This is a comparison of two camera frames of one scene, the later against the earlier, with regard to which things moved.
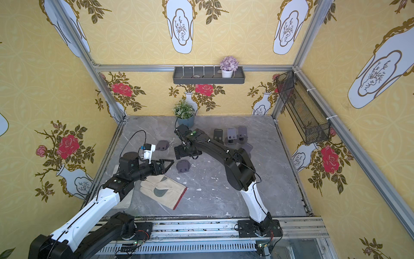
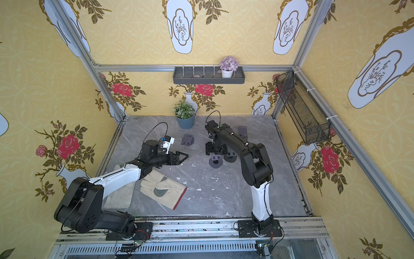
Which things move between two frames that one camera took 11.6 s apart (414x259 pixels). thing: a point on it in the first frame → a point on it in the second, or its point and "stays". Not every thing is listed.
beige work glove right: x=163 y=190 stays
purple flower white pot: x=228 y=65 stays
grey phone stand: x=183 y=166 → x=215 y=162
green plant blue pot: x=185 y=114 stays
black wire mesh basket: x=313 y=124 stays
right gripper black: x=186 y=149 → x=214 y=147
